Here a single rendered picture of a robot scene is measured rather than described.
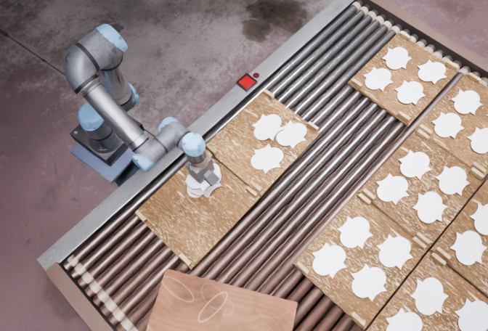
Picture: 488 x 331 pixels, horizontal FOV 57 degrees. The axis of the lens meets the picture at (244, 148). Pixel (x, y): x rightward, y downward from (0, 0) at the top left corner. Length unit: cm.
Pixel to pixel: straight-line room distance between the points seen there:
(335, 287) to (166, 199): 77
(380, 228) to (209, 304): 75
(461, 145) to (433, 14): 194
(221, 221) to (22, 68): 243
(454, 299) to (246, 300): 79
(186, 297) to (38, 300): 148
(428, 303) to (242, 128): 104
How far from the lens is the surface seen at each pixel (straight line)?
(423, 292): 190
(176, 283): 174
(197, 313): 171
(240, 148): 200
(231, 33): 363
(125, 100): 194
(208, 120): 211
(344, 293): 183
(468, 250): 200
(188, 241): 187
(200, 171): 170
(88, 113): 196
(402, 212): 197
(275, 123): 204
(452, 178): 209
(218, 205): 190
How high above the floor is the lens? 272
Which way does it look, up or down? 63 degrees down
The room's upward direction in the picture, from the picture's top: 5 degrees counter-clockwise
